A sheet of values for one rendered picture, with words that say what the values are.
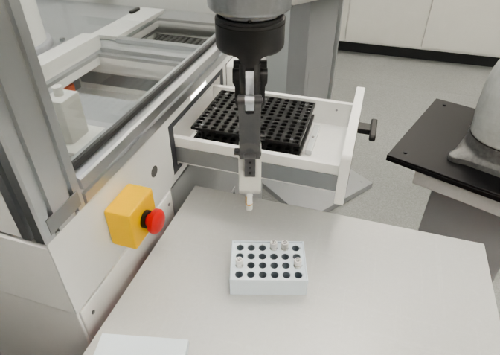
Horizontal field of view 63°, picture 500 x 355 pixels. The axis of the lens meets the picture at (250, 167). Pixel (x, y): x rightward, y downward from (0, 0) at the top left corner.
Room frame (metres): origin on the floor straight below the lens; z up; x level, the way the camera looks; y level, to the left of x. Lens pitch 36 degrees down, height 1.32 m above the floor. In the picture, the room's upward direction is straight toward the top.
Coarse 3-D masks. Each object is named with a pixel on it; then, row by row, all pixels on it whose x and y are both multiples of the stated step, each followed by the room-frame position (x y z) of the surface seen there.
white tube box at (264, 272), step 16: (240, 240) 0.49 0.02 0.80; (240, 256) 0.47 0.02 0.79; (256, 256) 0.46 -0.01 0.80; (272, 256) 0.47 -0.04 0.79; (288, 256) 0.46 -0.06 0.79; (304, 256) 0.46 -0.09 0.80; (240, 272) 0.43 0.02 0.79; (256, 272) 0.42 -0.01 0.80; (272, 272) 0.43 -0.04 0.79; (288, 272) 0.43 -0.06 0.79; (304, 272) 0.42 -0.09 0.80; (240, 288) 0.41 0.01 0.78; (256, 288) 0.41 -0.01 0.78; (272, 288) 0.41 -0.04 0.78; (288, 288) 0.41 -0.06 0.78; (304, 288) 0.41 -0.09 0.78
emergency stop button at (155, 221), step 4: (156, 208) 0.47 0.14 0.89; (152, 212) 0.46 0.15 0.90; (156, 212) 0.46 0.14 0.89; (160, 212) 0.46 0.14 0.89; (148, 216) 0.46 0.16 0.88; (152, 216) 0.45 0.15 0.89; (156, 216) 0.45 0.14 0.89; (160, 216) 0.46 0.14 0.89; (164, 216) 0.47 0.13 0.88; (148, 220) 0.45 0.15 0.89; (152, 220) 0.45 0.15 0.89; (156, 220) 0.45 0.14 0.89; (160, 220) 0.46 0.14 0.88; (164, 220) 0.47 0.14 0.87; (148, 224) 0.44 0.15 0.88; (152, 224) 0.44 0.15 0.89; (156, 224) 0.45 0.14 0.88; (160, 224) 0.45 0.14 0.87; (148, 228) 0.44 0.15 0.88; (152, 228) 0.44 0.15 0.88; (156, 228) 0.44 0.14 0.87; (160, 228) 0.45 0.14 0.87; (152, 232) 0.44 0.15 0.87; (156, 232) 0.44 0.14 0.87
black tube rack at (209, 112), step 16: (224, 96) 0.84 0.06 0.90; (208, 112) 0.77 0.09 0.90; (224, 112) 0.77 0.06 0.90; (272, 112) 0.76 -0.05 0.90; (288, 112) 0.76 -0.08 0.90; (192, 128) 0.70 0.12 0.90; (208, 128) 0.70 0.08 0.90; (224, 128) 0.70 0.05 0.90; (272, 128) 0.70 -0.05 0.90; (288, 128) 0.70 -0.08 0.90; (272, 144) 0.68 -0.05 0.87; (288, 144) 0.65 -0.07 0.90
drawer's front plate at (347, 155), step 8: (360, 88) 0.82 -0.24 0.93; (360, 96) 0.78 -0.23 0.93; (360, 104) 0.75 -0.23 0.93; (352, 112) 0.71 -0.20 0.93; (360, 112) 0.81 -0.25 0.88; (352, 120) 0.68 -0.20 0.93; (352, 128) 0.65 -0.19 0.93; (352, 136) 0.62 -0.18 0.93; (344, 144) 0.60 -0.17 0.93; (352, 144) 0.60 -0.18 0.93; (344, 152) 0.57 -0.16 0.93; (352, 152) 0.57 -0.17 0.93; (344, 160) 0.56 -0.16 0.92; (344, 168) 0.56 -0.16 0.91; (344, 176) 0.56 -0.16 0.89; (336, 184) 0.56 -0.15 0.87; (344, 184) 0.56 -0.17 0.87; (336, 192) 0.56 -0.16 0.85; (344, 192) 0.56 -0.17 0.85; (336, 200) 0.56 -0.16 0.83
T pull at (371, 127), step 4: (372, 120) 0.71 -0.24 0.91; (376, 120) 0.71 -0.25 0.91; (360, 124) 0.69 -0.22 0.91; (364, 124) 0.69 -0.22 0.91; (368, 124) 0.69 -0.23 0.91; (372, 124) 0.69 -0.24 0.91; (376, 124) 0.69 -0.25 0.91; (360, 128) 0.68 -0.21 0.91; (364, 128) 0.68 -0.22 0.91; (368, 128) 0.68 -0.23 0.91; (372, 128) 0.68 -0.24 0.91; (360, 132) 0.68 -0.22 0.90; (364, 132) 0.68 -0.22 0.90; (368, 132) 0.67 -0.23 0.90; (372, 132) 0.66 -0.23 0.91; (372, 136) 0.65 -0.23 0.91; (372, 140) 0.65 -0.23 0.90
